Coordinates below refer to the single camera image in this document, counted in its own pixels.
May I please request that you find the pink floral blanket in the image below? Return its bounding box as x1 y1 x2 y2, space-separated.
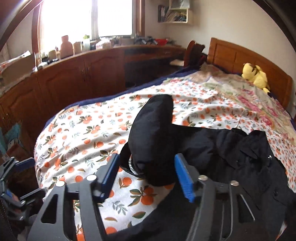
191 63 295 131

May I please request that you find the orange print bed sheet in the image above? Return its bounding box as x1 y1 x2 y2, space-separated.
29 75 295 240

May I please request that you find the yellow plush toy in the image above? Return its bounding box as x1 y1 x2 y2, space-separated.
241 63 270 93

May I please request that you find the window with wooden frame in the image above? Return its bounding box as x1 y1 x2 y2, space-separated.
32 1 145 53

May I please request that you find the wooden chair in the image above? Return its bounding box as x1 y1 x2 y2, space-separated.
170 40 205 67

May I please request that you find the red basket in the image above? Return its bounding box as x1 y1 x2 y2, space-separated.
155 39 168 46

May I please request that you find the white wall shelf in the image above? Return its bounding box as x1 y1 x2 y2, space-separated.
158 0 193 24

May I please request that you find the wooden bed headboard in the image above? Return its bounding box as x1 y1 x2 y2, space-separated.
207 38 292 109

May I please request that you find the black double-breasted coat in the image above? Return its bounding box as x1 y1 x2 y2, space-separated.
108 94 295 240

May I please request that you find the long wooden desk cabinet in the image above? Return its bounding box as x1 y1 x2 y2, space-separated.
1 45 185 141

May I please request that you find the pink ceramic bottle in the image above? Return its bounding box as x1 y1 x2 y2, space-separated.
60 35 73 59

